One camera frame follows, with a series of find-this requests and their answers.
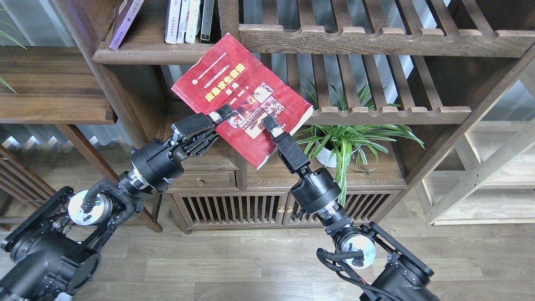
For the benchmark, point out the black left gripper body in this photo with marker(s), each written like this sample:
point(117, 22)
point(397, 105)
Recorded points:
point(158, 164)

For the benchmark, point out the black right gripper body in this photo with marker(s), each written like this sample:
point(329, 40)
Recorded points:
point(316, 191)

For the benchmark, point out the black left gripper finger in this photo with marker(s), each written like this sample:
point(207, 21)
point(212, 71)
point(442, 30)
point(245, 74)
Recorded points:
point(221, 115)

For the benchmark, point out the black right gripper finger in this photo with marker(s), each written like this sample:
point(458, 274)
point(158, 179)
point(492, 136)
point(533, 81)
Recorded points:
point(272, 126)

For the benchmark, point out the red book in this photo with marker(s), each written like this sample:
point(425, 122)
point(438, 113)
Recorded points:
point(229, 74)

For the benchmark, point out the white lavender book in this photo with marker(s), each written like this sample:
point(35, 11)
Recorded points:
point(172, 21)

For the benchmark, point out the dark maroon book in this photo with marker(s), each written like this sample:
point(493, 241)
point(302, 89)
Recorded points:
point(125, 14)

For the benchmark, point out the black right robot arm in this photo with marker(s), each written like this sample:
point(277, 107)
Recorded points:
point(404, 278)

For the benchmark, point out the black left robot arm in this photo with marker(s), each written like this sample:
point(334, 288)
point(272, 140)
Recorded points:
point(57, 249)

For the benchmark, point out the white plant pot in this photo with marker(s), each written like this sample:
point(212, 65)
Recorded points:
point(325, 158)

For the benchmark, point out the small wooden drawer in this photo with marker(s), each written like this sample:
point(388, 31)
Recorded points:
point(205, 179)

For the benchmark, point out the right slatted cabinet door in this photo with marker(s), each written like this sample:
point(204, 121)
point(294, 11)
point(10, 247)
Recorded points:
point(361, 206)

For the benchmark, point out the slatted cabinet door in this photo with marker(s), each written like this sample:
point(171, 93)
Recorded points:
point(361, 206)
point(228, 211)

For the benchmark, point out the left slatted cabinet door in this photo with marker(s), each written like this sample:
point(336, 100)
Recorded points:
point(228, 211)

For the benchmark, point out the white book middle upright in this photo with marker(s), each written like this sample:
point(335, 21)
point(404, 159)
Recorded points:
point(192, 27)

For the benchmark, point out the dark green upright book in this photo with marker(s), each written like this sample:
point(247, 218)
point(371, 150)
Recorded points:
point(207, 20)

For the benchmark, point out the dark wooden bookshelf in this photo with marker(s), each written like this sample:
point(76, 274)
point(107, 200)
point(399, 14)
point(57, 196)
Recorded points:
point(435, 66)

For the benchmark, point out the dark slatted wooden bench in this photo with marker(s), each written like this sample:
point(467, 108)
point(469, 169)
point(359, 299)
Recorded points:
point(29, 178)

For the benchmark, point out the dark wooden side table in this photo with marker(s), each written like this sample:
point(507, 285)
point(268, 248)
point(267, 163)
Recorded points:
point(55, 85)

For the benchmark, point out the light wooden rack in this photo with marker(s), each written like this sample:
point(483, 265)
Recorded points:
point(497, 183)

